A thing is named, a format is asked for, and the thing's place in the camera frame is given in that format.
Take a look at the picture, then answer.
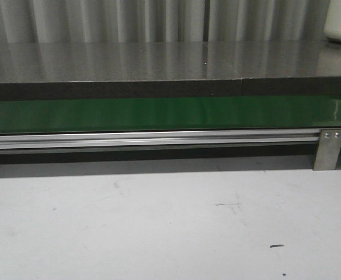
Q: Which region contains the aluminium conveyor side rail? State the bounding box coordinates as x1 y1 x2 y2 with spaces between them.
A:
0 128 321 150

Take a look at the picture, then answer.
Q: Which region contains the white pleated curtain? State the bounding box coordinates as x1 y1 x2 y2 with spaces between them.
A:
0 1 329 43

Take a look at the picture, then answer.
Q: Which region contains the grey stone counter shelf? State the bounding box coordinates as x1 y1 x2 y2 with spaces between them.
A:
0 40 341 101

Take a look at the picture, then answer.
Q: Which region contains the green conveyor belt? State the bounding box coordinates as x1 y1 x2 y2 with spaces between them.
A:
0 96 341 134

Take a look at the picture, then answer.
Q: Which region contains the steel right support bracket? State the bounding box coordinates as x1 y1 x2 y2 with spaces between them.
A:
313 128 341 171

